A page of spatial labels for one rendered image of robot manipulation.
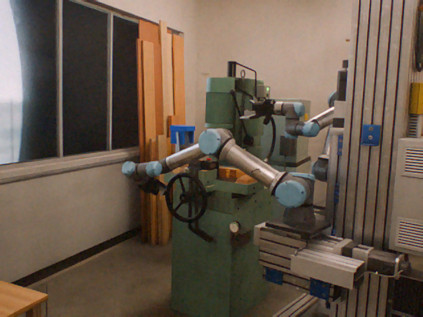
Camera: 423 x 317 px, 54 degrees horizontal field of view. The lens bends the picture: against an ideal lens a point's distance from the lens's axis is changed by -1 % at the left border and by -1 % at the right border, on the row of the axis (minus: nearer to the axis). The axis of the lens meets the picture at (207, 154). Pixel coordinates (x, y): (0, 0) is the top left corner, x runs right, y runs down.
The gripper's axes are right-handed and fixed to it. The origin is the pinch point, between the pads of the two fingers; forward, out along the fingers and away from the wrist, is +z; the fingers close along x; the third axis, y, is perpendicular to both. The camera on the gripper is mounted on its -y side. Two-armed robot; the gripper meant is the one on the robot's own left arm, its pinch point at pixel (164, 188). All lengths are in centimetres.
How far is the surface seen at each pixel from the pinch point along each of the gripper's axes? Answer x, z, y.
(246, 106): 20, 26, -70
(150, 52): -118, 59, -144
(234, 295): 32, 59, 43
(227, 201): 27.5, 24.2, -5.2
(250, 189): 40.8, 22.2, -13.9
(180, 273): -4, 50, 40
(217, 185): 20.4, 19.9, -12.5
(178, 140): -56, 67, -60
